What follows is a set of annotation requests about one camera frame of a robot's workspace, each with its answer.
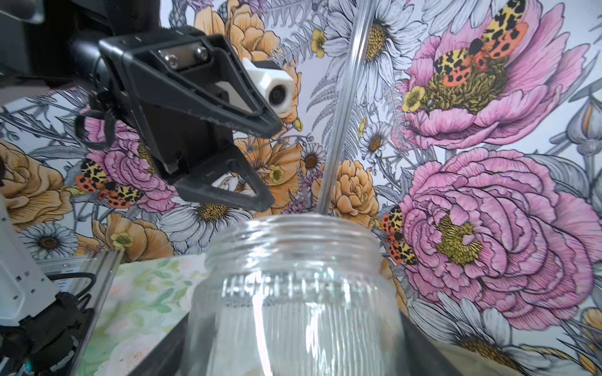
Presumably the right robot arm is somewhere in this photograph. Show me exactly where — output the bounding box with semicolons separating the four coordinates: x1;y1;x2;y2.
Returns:
1;211;457;375

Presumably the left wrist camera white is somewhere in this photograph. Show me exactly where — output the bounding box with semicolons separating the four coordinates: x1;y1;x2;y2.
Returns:
215;58;296;118

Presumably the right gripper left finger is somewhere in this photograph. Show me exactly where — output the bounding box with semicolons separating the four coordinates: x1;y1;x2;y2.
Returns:
129;314;188;376

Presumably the yellow bin liner bag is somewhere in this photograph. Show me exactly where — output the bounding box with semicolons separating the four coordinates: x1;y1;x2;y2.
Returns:
432;342;522;376

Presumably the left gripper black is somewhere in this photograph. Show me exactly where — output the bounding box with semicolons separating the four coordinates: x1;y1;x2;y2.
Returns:
70;27;282;212

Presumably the aluminium front rail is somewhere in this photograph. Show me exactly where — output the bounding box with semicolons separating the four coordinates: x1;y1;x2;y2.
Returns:
39;252;124;375

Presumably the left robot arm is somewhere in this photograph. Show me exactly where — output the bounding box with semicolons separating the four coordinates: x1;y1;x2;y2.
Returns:
1;1;294;212

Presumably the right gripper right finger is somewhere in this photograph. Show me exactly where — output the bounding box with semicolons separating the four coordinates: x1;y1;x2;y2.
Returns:
398;313;461;376

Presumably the beige lid jar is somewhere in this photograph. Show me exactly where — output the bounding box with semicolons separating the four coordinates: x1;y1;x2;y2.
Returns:
180;214;409;375

